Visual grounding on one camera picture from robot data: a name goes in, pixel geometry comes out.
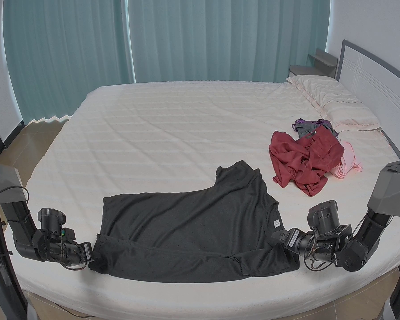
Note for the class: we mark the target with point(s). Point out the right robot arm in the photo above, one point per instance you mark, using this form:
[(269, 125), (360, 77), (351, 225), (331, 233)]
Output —
[(370, 232)]

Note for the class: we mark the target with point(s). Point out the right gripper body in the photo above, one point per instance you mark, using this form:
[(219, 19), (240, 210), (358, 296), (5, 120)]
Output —
[(301, 242)]

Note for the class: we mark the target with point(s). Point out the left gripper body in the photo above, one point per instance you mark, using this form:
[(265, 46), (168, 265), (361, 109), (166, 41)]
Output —
[(78, 253)]

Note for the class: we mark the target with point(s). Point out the cream pillow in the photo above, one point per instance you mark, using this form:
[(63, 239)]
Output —
[(336, 102)]

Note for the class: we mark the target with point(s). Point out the grey bedside table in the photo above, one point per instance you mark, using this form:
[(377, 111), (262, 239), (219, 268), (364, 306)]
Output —
[(306, 70)]

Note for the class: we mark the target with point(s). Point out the bed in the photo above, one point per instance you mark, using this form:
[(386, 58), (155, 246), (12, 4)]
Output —
[(173, 128)]

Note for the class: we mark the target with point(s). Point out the grey purple garment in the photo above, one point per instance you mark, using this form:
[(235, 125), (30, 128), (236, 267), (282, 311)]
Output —
[(306, 127)]

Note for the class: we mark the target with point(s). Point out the pink garment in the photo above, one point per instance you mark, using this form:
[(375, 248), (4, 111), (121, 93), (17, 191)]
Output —
[(350, 162)]

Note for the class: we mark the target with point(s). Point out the dark red garment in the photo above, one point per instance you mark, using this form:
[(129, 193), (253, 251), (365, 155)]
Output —
[(303, 158)]

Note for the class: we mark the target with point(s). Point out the blue-green curtain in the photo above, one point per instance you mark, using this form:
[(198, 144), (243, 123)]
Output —
[(226, 28), (70, 45)]

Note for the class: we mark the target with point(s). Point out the black T-shirt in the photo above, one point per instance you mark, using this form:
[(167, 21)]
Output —
[(186, 228)]

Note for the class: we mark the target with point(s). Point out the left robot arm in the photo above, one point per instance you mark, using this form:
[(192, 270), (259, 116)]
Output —
[(23, 232)]

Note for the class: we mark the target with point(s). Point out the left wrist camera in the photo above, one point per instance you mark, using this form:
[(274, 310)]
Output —
[(70, 235)]

